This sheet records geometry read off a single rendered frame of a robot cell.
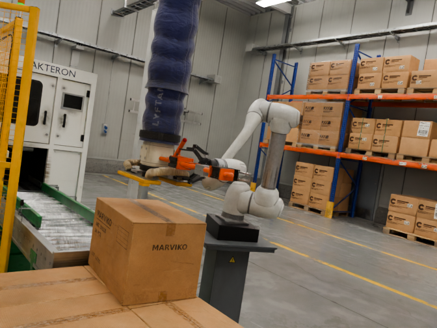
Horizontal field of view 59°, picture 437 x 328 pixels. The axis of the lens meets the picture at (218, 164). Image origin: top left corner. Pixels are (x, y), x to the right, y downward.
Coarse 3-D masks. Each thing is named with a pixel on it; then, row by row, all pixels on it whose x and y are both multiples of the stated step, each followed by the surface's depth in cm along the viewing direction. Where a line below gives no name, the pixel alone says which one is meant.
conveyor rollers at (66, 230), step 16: (32, 192) 418; (16, 208) 335; (48, 208) 353; (64, 208) 369; (32, 224) 294; (48, 224) 301; (64, 224) 308; (80, 224) 316; (48, 240) 265; (64, 240) 266; (80, 240) 272
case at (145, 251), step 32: (96, 224) 224; (128, 224) 184; (160, 224) 186; (192, 224) 196; (96, 256) 218; (128, 256) 180; (160, 256) 188; (192, 256) 198; (128, 288) 181; (160, 288) 190; (192, 288) 201
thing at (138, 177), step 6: (132, 168) 213; (120, 174) 216; (126, 174) 209; (132, 174) 207; (138, 174) 207; (144, 174) 202; (138, 180) 197; (144, 180) 192; (150, 180) 195; (156, 180) 198
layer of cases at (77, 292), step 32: (0, 288) 180; (32, 288) 185; (64, 288) 191; (96, 288) 196; (0, 320) 153; (32, 320) 156; (64, 320) 160; (96, 320) 164; (128, 320) 168; (160, 320) 173; (192, 320) 177; (224, 320) 182
